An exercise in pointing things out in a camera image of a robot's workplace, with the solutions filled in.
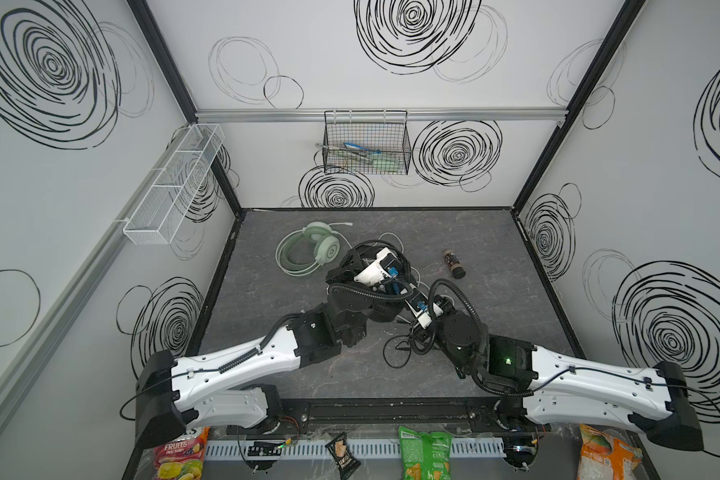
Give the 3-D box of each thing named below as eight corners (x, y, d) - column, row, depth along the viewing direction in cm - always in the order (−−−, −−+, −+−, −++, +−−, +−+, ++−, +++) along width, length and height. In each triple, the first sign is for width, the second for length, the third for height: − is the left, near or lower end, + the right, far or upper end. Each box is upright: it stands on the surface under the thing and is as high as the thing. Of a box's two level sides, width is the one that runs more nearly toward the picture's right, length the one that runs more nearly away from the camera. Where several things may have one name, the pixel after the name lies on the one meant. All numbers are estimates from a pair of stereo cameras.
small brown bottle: (455, 279, 102) (458, 274, 99) (442, 255, 108) (444, 250, 106) (464, 277, 102) (467, 272, 100) (450, 253, 109) (452, 248, 107)
